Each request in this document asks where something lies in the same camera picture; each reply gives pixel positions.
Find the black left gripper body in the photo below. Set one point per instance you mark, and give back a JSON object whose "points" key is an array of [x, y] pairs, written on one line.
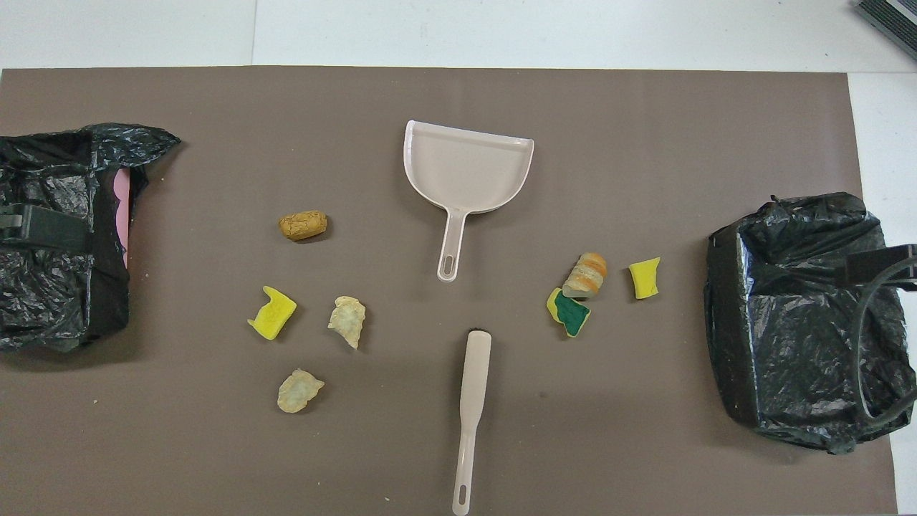
{"points": [[50, 228]]}

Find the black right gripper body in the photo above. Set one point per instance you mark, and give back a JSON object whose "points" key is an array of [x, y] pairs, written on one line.
{"points": [[881, 266]]}

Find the plain yellow sponge chunk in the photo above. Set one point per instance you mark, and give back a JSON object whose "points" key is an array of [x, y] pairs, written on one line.
{"points": [[274, 315]]}

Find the golden brown bread roll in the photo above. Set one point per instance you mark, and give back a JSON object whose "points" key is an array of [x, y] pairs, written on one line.
{"points": [[303, 225]]}

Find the pale orange-backed pastry piece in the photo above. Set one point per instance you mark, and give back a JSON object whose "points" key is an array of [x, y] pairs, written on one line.
{"points": [[347, 319]]}

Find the beige plastic dustpan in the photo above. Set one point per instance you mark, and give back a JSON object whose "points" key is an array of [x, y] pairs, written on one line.
{"points": [[466, 172]]}

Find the beige hand brush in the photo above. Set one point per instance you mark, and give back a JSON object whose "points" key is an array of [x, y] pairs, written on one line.
{"points": [[475, 373]]}

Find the pink bin with black bag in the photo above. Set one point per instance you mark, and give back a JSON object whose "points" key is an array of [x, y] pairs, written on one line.
{"points": [[50, 301]]}

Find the black bag lined bin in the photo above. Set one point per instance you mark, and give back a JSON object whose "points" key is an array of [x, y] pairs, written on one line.
{"points": [[788, 344]]}

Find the small yellow sponge piece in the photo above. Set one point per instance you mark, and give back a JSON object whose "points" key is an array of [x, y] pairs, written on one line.
{"points": [[645, 279]]}

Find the grey ribbed panel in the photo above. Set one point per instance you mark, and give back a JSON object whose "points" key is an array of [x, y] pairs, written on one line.
{"points": [[895, 18]]}

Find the brown table mat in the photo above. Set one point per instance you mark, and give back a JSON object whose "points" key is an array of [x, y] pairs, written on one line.
{"points": [[645, 143]]}

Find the orange striped sponge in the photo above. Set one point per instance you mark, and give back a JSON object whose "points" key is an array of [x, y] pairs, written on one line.
{"points": [[586, 276]]}

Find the yellow and green sponge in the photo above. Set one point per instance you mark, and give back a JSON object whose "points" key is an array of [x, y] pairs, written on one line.
{"points": [[571, 314]]}

